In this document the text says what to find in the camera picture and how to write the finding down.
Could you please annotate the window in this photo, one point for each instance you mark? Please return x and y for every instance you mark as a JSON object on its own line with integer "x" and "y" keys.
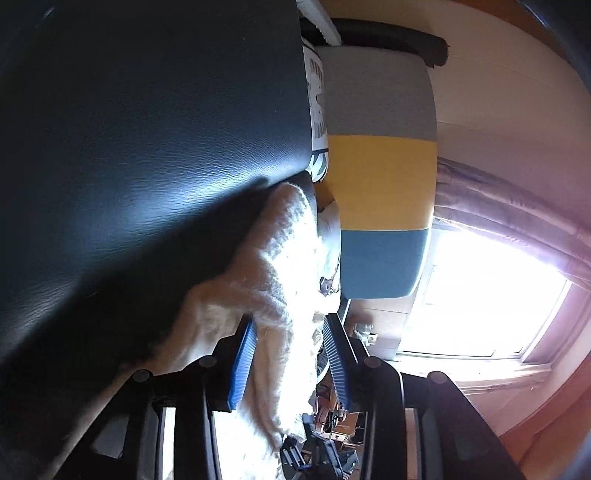
{"x": 485, "y": 295}

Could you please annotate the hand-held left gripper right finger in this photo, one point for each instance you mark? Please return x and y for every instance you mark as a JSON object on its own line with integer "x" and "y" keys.
{"x": 337, "y": 364}

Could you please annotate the black leather bench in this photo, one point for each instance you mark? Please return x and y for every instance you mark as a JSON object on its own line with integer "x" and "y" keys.
{"x": 138, "y": 138}

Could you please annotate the cluttered wooden desk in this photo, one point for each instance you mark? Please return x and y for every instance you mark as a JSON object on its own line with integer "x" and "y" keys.
{"x": 339, "y": 424}

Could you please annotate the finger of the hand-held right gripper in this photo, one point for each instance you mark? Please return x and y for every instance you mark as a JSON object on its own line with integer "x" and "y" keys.
{"x": 292, "y": 457}
{"x": 337, "y": 461}

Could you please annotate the grey patterned cushion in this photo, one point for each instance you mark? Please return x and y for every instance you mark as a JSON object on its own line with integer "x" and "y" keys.
{"x": 318, "y": 115}

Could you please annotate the purple curtain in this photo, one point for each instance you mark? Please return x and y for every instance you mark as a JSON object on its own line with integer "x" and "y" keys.
{"x": 508, "y": 207}

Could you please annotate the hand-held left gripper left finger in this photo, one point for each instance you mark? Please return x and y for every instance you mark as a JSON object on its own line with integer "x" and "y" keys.
{"x": 242, "y": 364}

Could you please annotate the cream knit sweater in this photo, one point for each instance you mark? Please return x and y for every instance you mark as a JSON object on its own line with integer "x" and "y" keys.
{"x": 277, "y": 258}

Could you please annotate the beige patterned cushion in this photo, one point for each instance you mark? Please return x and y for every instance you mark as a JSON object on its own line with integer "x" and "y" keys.
{"x": 331, "y": 249}

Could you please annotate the grey yellow blue armchair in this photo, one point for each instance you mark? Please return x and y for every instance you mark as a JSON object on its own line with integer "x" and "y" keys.
{"x": 383, "y": 175}

